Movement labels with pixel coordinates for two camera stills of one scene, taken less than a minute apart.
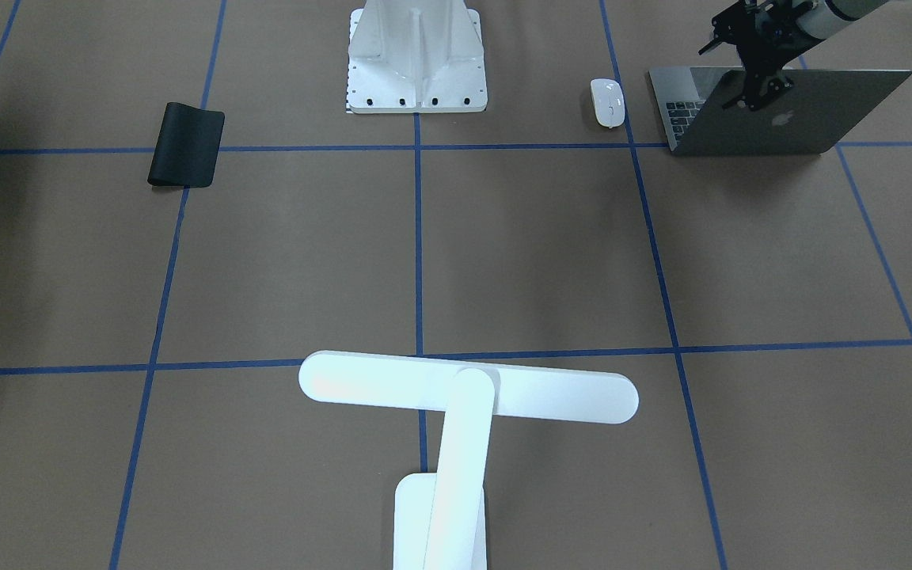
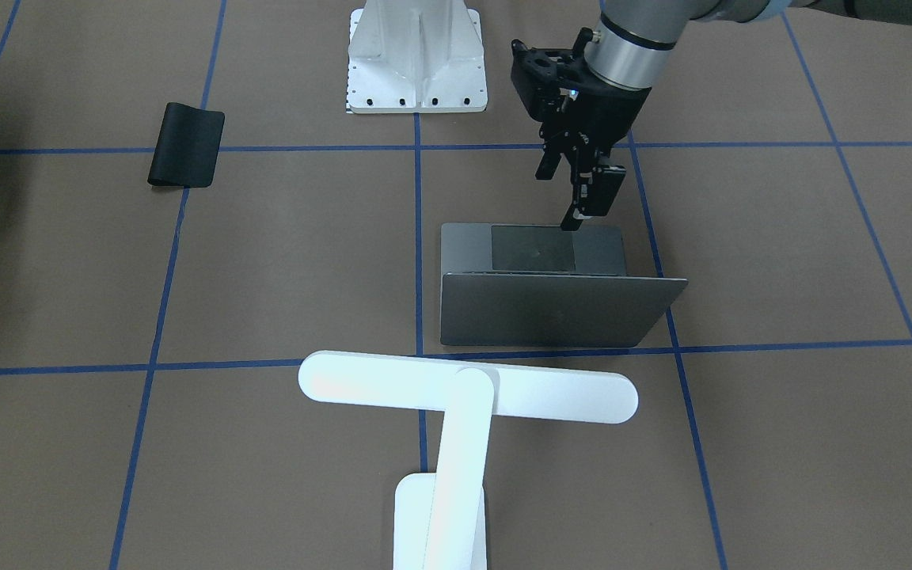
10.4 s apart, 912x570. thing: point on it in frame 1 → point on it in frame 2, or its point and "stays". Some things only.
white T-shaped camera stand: [440, 518] stays
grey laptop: [808, 118] → [537, 284]
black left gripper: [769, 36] → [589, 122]
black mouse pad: [187, 146] stays
